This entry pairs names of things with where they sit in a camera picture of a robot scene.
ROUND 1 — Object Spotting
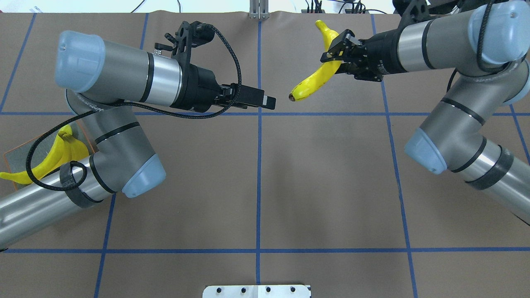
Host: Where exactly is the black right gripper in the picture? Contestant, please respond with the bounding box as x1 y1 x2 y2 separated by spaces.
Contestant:
320 29 405 82

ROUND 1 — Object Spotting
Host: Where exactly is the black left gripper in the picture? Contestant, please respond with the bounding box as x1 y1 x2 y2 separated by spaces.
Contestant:
172 64 276 113

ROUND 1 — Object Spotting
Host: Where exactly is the bright yellow banana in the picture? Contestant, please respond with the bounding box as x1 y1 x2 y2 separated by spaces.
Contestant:
0 137 67 185

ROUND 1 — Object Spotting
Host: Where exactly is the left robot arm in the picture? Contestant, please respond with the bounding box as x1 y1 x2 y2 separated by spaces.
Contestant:
0 22 276 251

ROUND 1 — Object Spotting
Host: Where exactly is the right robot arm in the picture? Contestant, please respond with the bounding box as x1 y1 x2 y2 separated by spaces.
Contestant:
320 0 530 224

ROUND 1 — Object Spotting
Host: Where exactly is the grey square plate orange rim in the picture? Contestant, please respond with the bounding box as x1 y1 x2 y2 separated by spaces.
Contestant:
1 122 95 190

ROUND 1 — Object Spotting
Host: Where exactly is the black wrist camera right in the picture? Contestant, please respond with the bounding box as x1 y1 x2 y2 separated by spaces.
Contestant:
392 0 432 29

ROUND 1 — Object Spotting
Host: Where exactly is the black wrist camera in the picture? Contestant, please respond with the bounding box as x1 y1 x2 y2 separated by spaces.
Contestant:
392 0 432 29
154 21 215 64

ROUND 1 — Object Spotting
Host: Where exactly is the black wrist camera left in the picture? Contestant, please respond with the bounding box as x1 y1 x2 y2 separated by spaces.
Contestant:
154 21 215 64

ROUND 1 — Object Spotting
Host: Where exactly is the aluminium frame post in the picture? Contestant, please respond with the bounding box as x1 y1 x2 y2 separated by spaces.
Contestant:
248 0 270 21

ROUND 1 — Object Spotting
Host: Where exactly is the black braided cable right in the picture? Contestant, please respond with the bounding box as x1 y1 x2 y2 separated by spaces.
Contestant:
446 2 522 94

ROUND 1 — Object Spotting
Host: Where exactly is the black braided cable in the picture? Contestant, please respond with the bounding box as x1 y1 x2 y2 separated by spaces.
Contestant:
26 24 243 192
446 2 522 94

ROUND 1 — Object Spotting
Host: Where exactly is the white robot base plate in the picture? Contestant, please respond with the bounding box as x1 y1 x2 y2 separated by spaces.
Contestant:
202 284 312 298

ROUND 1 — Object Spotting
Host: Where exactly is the black braided cable left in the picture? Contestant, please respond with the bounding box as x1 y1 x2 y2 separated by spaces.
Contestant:
26 24 243 192

